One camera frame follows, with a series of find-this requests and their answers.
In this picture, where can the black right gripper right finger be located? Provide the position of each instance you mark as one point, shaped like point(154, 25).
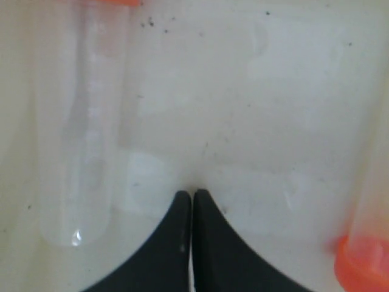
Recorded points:
point(222, 260)

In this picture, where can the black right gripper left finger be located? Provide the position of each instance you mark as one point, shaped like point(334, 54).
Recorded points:
point(161, 263)

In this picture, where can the orange cap tube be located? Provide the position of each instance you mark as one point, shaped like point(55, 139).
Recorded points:
point(80, 65)
point(362, 255)

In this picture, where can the cream plastic bin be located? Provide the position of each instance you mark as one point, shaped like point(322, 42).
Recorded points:
point(268, 104)

